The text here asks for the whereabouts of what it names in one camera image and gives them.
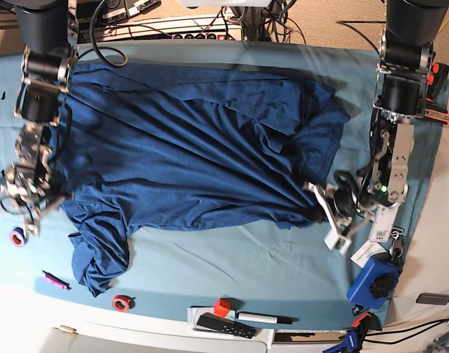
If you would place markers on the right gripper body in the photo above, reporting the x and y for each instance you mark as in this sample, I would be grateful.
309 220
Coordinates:
32 212

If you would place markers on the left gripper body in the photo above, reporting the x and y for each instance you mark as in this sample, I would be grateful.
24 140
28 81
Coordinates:
343 214

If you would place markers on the blue t-shirt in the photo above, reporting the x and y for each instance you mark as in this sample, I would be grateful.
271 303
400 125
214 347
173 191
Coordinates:
185 149

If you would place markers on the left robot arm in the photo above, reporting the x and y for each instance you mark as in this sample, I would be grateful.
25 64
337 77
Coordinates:
406 59

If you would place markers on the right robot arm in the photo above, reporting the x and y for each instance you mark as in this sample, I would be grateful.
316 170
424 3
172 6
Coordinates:
50 30

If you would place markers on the grey blister package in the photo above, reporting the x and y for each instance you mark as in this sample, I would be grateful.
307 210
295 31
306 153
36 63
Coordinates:
383 223

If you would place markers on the white paper card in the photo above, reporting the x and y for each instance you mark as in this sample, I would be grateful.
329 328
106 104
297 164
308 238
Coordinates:
366 251

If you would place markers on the purple tape roll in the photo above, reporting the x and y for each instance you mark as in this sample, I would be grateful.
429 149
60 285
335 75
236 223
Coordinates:
17 237

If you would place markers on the keys with carabiner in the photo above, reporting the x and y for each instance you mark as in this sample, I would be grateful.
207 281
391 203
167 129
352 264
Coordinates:
396 248

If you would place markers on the blue box black knob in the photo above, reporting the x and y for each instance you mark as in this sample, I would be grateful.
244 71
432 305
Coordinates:
376 282

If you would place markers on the light blue table cloth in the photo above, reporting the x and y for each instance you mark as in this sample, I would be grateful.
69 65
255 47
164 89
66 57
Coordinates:
263 268

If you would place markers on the pink marker pen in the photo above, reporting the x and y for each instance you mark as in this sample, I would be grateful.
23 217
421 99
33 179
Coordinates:
55 281

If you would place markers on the grey small device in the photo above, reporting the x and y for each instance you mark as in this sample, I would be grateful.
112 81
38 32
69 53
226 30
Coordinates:
432 299

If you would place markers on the blue spring clamp bottom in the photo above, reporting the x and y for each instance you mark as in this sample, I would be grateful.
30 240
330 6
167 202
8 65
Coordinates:
353 340

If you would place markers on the red tape roll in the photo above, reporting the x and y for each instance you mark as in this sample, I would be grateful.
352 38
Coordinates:
123 303

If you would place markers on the white black marker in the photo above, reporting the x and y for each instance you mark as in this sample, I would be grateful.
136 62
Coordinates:
264 319

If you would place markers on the red cube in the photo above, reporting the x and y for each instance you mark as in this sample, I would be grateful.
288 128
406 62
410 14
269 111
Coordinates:
222 308

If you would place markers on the orange black upright clamp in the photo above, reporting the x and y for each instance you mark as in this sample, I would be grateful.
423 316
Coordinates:
435 80

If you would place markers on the black remote control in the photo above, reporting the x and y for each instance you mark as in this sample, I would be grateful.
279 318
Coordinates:
225 326

